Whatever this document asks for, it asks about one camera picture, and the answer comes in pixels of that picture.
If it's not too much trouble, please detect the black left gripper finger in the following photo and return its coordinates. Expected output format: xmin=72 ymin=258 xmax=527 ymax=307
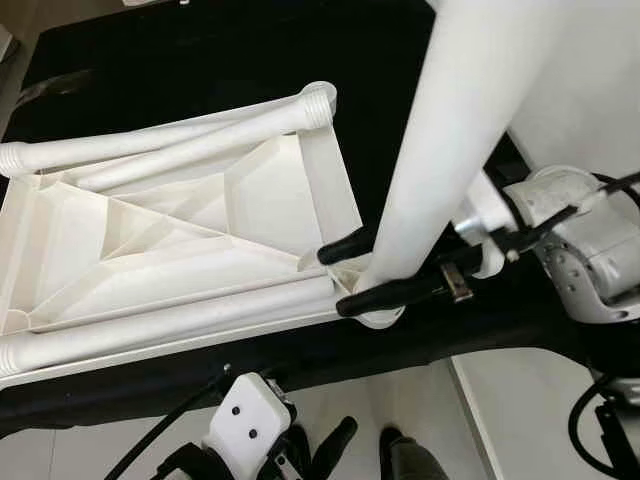
xmin=312 ymin=416 xmax=359 ymax=479
xmin=150 ymin=443 xmax=216 ymax=480

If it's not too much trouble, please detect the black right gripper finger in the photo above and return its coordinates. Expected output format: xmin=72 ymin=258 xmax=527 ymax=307
xmin=335 ymin=278 xmax=453 ymax=318
xmin=317 ymin=226 xmax=383 ymax=267

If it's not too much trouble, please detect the robot right leg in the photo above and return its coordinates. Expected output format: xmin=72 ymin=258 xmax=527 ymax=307
xmin=378 ymin=427 xmax=448 ymax=480

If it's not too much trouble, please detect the white plastic table top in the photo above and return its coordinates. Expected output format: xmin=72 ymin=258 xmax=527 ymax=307
xmin=0 ymin=128 xmax=409 ymax=393

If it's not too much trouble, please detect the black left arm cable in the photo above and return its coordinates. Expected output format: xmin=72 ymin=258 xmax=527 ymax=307
xmin=103 ymin=372 xmax=233 ymax=480

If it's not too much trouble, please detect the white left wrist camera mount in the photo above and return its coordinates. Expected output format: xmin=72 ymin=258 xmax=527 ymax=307
xmin=203 ymin=372 xmax=293 ymax=469

